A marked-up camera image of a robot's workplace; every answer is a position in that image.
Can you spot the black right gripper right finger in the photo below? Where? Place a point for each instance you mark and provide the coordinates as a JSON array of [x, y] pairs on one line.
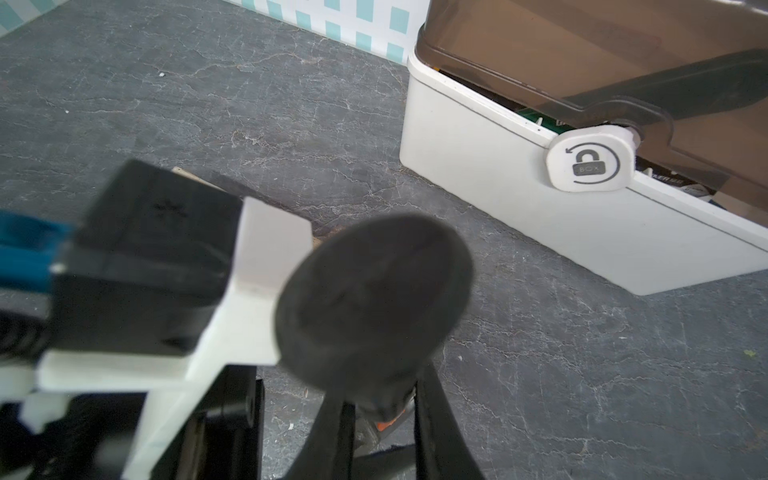
[[441, 452]]

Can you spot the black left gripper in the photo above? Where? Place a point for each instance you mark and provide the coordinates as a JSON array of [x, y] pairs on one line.
[[90, 436]]

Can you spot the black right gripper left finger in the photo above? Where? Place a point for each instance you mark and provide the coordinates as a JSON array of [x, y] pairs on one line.
[[328, 450]]

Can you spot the white storage box brown lid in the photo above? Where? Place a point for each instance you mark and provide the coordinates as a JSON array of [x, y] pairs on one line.
[[627, 136]]

